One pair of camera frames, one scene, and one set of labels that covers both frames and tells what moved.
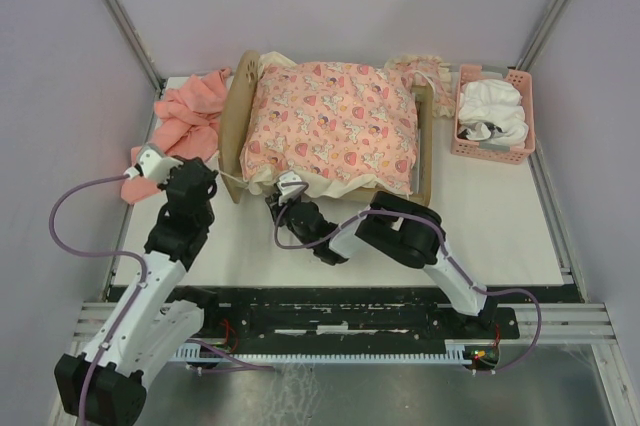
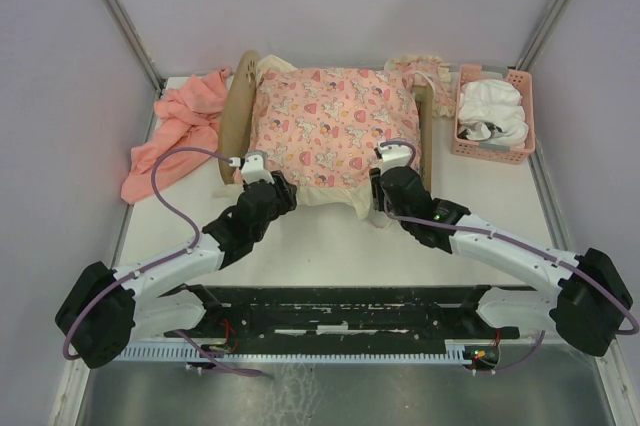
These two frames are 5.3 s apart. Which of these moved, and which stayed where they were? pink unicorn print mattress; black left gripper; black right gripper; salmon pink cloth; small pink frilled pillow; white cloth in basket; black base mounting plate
Moved: pink unicorn print mattress; black right gripper; black left gripper
Stayed: white cloth in basket; salmon pink cloth; small pink frilled pillow; black base mounting plate
